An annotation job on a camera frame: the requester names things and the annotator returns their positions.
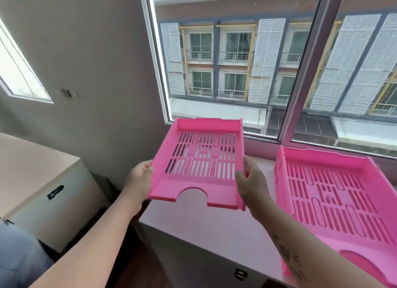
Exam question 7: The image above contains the person's blue jeans leg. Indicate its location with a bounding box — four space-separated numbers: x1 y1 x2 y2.
0 220 55 288

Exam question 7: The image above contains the building with white shutters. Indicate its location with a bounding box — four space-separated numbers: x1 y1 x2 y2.
153 0 397 149

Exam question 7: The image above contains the pink plastic document tray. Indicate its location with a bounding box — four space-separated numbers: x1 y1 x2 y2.
274 145 397 288
148 117 246 211

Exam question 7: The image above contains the person's left forearm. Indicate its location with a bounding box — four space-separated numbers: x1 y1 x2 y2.
29 192 146 288

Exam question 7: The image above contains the person's right hand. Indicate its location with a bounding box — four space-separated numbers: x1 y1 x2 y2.
235 155 277 221

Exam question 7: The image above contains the small wall window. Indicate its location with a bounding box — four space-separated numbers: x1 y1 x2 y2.
0 17 54 104

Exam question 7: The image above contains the white cabinet with black handle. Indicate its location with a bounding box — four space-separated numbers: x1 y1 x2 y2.
0 133 110 252
139 156 298 288

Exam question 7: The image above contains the person's right forearm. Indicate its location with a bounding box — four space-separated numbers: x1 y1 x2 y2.
251 201 388 288

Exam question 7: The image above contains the person's left hand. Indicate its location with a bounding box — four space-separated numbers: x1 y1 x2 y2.
121 160 154 214

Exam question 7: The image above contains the large aluminium sliding window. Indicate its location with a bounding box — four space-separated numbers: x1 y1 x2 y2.
139 0 397 161

